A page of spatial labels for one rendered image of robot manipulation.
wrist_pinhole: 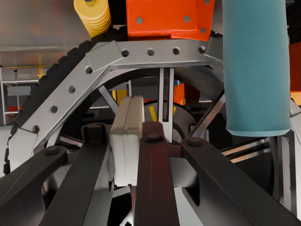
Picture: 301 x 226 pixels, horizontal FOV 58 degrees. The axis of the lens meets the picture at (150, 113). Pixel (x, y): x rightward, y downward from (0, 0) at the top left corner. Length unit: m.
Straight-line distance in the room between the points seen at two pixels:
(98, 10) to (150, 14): 0.09
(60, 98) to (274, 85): 0.33
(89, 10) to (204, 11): 0.20
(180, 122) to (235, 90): 0.70
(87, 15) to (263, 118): 0.33
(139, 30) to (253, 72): 0.20
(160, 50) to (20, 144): 0.28
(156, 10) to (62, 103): 0.22
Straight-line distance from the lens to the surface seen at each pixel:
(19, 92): 4.81
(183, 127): 1.08
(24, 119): 0.59
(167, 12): 0.49
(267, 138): 0.64
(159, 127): 0.15
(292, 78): 1.03
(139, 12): 0.48
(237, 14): 0.40
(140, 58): 0.47
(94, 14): 0.50
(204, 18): 0.51
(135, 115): 0.15
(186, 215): 0.36
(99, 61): 0.47
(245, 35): 0.39
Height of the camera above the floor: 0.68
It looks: 2 degrees up
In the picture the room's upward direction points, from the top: 177 degrees clockwise
